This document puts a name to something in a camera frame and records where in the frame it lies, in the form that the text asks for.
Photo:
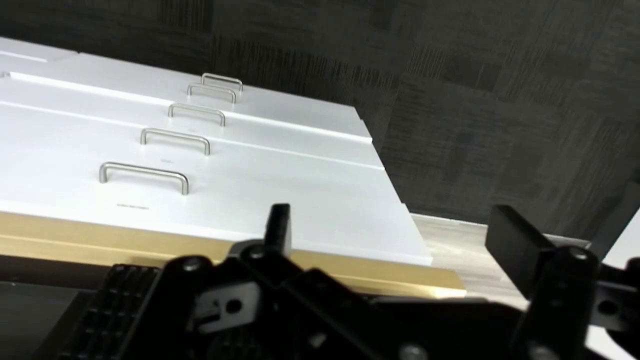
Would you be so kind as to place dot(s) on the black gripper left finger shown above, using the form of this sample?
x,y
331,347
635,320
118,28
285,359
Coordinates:
x,y
281,231

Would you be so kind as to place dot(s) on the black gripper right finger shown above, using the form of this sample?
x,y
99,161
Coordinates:
x,y
517,240

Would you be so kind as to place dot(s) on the black fabric bin drawer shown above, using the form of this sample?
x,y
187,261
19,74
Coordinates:
x,y
122,307

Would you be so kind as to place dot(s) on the white drawer front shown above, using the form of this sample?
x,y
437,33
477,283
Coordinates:
x,y
286,109
332,227
281,163
293,137

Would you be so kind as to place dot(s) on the white drawer unit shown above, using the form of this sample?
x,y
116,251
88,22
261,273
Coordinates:
x,y
67,66

